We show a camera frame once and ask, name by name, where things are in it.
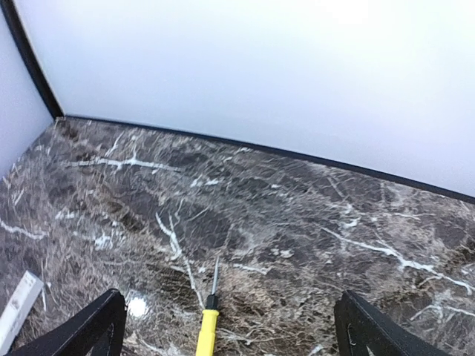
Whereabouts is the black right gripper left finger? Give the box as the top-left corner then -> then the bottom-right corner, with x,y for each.
9,289 -> 127,356

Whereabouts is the yellow pry tool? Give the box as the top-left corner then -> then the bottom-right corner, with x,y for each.
194,255 -> 222,356

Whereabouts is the black frame post left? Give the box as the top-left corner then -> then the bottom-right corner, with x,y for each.
1,0 -> 65,120

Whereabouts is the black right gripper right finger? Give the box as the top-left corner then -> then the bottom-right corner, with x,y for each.
334,290 -> 446,356

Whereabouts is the white remote control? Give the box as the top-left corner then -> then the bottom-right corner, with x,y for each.
1,271 -> 44,355

